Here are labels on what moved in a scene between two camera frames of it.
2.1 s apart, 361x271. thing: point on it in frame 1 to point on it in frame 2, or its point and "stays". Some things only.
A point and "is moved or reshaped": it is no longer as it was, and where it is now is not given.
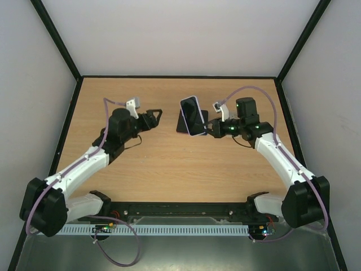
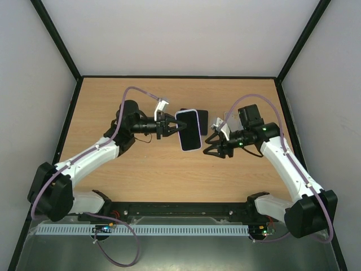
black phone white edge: (181, 127) is moved or reshaped
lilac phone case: (193, 116) to (189, 138)
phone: (193, 116) to (189, 135)
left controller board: (102, 228) stays
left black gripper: (150, 117) to (161, 125)
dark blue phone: (205, 114) stays
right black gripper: (215, 127) to (224, 143)
